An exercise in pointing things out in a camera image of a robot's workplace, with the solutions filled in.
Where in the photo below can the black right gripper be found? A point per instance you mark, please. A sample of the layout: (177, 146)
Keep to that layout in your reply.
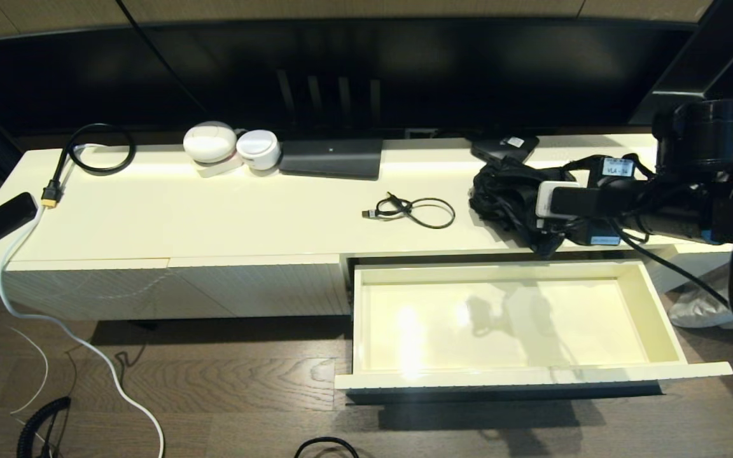
(618, 203)

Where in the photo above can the black umbrella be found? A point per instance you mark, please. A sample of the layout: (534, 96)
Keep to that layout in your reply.
(506, 197)

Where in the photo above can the white cabinet drawer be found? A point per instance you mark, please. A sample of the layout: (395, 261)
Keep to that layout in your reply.
(500, 318)

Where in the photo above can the white tv cabinet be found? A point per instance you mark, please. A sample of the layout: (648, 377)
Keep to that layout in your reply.
(214, 216)

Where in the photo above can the small black box white label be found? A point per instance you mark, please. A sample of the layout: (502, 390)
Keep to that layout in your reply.
(500, 146)

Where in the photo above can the grey curtain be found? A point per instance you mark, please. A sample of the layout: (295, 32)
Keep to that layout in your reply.
(697, 312)

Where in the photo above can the black television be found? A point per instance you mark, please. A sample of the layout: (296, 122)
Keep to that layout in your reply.
(436, 70)

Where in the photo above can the black flat set-top box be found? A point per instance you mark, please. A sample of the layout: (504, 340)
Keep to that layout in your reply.
(331, 158)

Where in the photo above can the white cylindrical device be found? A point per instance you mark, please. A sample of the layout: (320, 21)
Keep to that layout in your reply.
(258, 148)

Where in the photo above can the white egg-shaped device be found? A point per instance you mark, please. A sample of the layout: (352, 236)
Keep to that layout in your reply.
(210, 142)

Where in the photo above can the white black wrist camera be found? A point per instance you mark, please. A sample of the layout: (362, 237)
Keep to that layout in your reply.
(554, 200)

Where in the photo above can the dark wall shelf unit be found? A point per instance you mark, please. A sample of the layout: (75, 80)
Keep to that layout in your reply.
(691, 63)

